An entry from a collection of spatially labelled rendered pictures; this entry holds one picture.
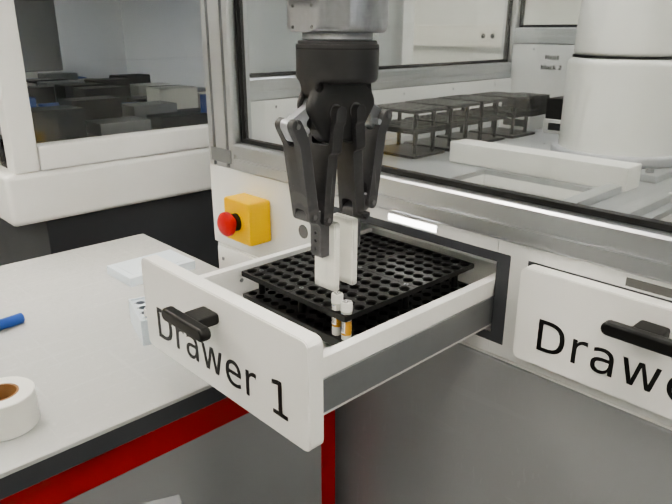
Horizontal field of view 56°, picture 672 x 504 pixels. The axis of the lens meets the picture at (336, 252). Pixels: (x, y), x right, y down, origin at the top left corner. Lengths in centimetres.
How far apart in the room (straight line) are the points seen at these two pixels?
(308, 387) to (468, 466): 40
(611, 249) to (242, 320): 37
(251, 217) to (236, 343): 43
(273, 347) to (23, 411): 31
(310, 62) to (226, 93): 53
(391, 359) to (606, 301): 22
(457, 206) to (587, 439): 30
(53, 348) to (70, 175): 54
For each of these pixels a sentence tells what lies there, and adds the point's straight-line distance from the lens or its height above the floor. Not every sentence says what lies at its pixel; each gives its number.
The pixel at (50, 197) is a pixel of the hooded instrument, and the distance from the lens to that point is 140.
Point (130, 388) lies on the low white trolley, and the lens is 82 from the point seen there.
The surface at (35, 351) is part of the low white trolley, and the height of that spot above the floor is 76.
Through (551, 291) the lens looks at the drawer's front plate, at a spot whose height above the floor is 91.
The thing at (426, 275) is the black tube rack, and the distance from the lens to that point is 74.
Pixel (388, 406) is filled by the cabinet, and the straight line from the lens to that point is 96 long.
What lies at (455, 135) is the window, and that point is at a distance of 78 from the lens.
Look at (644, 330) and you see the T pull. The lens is 65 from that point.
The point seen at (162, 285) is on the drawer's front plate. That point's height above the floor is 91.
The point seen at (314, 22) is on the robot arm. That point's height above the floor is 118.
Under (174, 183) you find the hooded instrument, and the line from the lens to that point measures 152.
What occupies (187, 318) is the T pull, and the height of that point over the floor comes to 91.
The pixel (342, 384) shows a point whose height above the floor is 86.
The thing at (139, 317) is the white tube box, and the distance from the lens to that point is 91.
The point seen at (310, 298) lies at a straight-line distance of 69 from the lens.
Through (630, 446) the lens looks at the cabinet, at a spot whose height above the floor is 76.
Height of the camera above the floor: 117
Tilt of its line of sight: 19 degrees down
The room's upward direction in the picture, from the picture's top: straight up
